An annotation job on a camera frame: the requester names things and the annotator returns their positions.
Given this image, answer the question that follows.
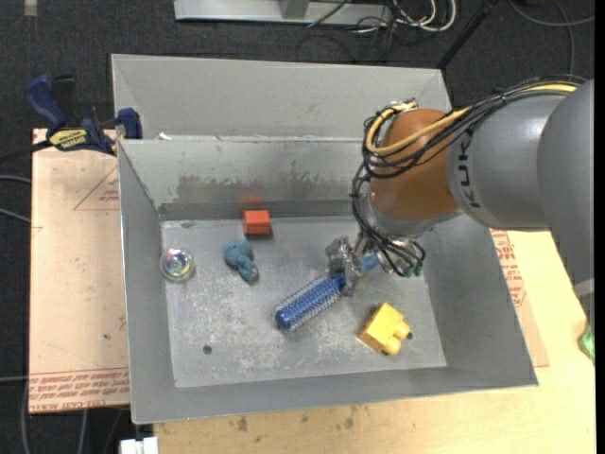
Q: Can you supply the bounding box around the blue bristle brush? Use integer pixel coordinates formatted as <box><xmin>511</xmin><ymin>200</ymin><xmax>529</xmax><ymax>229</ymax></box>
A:
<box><xmin>274</xmin><ymin>272</ymin><xmax>347</xmax><ymax>333</ymax></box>

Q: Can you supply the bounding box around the blue crumpled cloth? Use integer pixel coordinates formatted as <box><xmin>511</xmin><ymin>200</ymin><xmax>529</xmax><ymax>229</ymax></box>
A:
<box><xmin>222</xmin><ymin>238</ymin><xmax>261</xmax><ymax>284</ymax></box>

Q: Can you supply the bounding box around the brown cardboard board red print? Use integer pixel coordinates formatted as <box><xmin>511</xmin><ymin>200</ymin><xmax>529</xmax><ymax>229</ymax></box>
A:
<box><xmin>27</xmin><ymin>128</ymin><xmax>552</xmax><ymax>416</ymax></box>

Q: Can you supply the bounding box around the yellow toy block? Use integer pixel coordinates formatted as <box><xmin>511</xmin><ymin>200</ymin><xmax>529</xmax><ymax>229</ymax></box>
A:
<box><xmin>358</xmin><ymin>302</ymin><xmax>413</xmax><ymax>358</ymax></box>

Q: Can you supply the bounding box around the grey metal bin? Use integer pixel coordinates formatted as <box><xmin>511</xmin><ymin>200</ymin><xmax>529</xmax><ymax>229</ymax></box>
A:
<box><xmin>111</xmin><ymin>53</ymin><xmax>540</xmax><ymax>426</ymax></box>

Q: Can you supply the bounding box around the red-orange block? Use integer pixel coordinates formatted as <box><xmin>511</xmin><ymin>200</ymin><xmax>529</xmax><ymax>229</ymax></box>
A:
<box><xmin>241</xmin><ymin>208</ymin><xmax>273</xmax><ymax>236</ymax></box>

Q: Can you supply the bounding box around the clear glass ball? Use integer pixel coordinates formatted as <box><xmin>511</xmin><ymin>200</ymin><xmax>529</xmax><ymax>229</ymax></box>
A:
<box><xmin>159</xmin><ymin>247</ymin><xmax>197</xmax><ymax>283</ymax></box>

